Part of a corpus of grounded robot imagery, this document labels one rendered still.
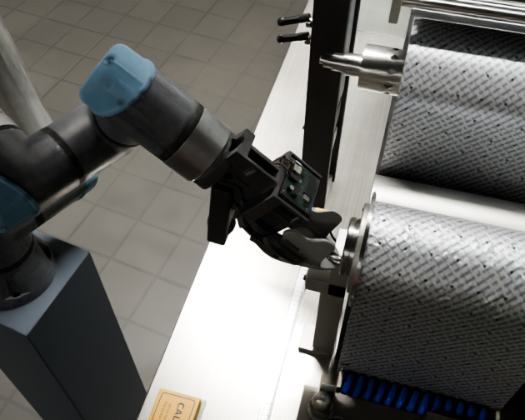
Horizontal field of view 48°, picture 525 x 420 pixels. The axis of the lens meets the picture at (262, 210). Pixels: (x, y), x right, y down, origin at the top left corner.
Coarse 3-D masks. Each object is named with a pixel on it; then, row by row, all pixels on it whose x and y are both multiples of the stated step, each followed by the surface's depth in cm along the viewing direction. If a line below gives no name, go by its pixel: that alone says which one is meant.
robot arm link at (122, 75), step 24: (120, 48) 59; (96, 72) 57; (120, 72) 58; (144, 72) 59; (96, 96) 58; (120, 96) 58; (144, 96) 58; (168, 96) 60; (120, 120) 60; (144, 120) 59; (168, 120) 60; (192, 120) 61; (144, 144) 62; (168, 144) 61
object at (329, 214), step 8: (312, 216) 72; (320, 216) 72; (328, 216) 72; (336, 216) 71; (304, 224) 73; (312, 224) 73; (320, 224) 73; (328, 224) 73; (336, 224) 72; (304, 232) 74; (312, 232) 73; (320, 232) 74; (328, 232) 74; (328, 240) 75; (336, 248) 75
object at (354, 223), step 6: (354, 222) 72; (360, 222) 72; (348, 228) 72; (354, 228) 72; (348, 234) 71; (354, 234) 71; (348, 240) 71; (354, 240) 71; (348, 246) 71; (354, 246) 71; (342, 252) 71; (348, 252) 71; (342, 258) 71; (348, 258) 71; (342, 264) 72; (348, 264) 71; (342, 270) 72; (348, 270) 72; (348, 276) 73
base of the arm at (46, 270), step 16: (32, 240) 107; (32, 256) 107; (48, 256) 114; (0, 272) 103; (16, 272) 105; (32, 272) 107; (48, 272) 110; (0, 288) 105; (16, 288) 107; (32, 288) 108; (0, 304) 108; (16, 304) 108
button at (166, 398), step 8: (160, 392) 96; (168, 392) 96; (176, 392) 96; (160, 400) 95; (168, 400) 95; (176, 400) 95; (184, 400) 95; (192, 400) 95; (200, 400) 96; (152, 408) 94; (160, 408) 94; (168, 408) 94; (176, 408) 94; (184, 408) 94; (192, 408) 94; (152, 416) 94; (160, 416) 94; (168, 416) 94; (176, 416) 94; (184, 416) 94; (192, 416) 94
